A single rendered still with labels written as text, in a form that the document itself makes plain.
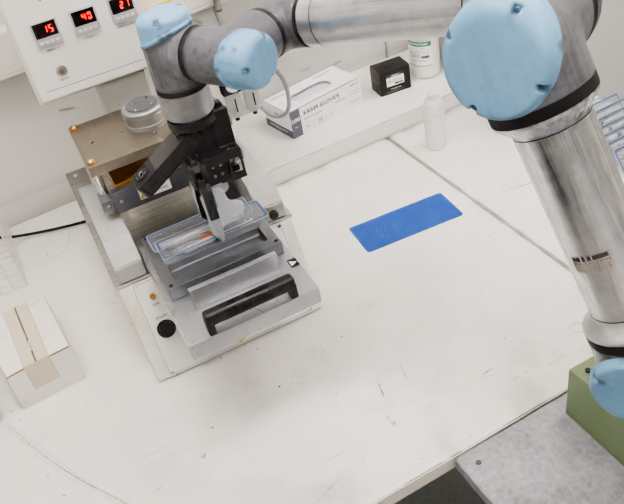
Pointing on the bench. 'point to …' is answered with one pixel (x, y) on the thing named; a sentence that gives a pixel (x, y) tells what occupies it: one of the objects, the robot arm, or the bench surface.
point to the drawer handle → (248, 301)
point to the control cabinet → (80, 47)
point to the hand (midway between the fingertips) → (210, 226)
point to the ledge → (340, 126)
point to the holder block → (214, 259)
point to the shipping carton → (33, 351)
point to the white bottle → (434, 121)
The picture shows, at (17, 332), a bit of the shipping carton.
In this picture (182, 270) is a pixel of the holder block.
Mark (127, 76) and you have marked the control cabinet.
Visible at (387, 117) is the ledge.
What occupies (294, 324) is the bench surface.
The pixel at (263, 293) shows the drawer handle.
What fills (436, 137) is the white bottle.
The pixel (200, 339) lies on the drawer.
